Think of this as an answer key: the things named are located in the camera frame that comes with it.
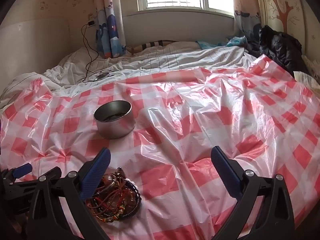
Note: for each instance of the cream wardrobe with tree print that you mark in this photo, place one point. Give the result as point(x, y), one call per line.
point(282, 10)

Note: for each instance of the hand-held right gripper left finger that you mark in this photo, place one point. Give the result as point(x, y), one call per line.
point(96, 173)

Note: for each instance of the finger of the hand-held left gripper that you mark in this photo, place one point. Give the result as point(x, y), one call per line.
point(51, 173)
point(23, 169)

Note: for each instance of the blue cartoon print curtain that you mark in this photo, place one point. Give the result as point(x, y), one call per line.
point(110, 30)

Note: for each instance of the black puffer jacket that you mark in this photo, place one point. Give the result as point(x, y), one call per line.
point(280, 47)

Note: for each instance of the round metal tin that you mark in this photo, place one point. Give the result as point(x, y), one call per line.
point(112, 130)

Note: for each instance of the red checkered plastic sheet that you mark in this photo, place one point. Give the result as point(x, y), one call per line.
point(175, 130)

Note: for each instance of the white striped bed sheet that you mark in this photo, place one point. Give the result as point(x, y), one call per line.
point(150, 60)

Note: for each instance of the round grey device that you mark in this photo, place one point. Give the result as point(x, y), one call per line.
point(102, 76)

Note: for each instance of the wall socket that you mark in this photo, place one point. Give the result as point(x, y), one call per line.
point(92, 17)

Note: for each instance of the pink cartoon print curtain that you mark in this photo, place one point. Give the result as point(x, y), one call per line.
point(246, 22)

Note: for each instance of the cream cloth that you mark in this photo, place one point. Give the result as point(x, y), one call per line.
point(308, 72)

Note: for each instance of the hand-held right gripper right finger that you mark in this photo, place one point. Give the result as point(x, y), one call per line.
point(226, 173)

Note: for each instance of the black charger plug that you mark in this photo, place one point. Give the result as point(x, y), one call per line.
point(91, 23)

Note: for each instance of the blue plastic bag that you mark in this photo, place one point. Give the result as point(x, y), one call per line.
point(235, 41)

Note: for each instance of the striped pillow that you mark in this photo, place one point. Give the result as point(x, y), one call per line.
point(150, 44)

